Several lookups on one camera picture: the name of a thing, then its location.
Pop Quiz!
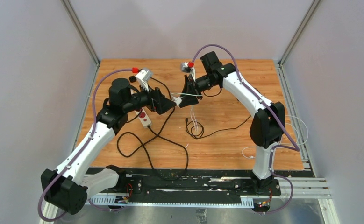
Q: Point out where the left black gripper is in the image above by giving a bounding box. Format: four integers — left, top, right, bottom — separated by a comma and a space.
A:
123, 80, 176, 115

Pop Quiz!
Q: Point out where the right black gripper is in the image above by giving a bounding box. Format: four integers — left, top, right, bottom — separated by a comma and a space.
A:
178, 73, 218, 108

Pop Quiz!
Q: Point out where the white usb charger plug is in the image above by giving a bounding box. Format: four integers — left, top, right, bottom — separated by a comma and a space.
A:
173, 97, 182, 107

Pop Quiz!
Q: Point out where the white charger cable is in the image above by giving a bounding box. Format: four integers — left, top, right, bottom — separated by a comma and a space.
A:
169, 91, 203, 135

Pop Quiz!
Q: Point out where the white red power strip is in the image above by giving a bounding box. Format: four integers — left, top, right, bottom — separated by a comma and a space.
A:
136, 108, 152, 128

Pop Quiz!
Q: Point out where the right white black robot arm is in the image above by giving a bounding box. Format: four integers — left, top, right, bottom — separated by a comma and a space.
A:
177, 51, 285, 195

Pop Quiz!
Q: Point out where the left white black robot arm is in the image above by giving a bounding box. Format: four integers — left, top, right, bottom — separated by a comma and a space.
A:
37, 78, 177, 215

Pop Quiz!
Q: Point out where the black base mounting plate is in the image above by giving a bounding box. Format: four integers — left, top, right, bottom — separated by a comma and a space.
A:
89, 169, 314, 212

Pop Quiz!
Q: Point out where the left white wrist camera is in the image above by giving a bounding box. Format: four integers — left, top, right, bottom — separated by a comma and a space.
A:
132, 68, 153, 91

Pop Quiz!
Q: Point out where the thin black usb cable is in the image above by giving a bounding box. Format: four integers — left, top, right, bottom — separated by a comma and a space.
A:
185, 115, 252, 140

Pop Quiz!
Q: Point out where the aluminium frame rail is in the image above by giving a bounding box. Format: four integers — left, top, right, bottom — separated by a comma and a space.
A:
44, 170, 339, 224

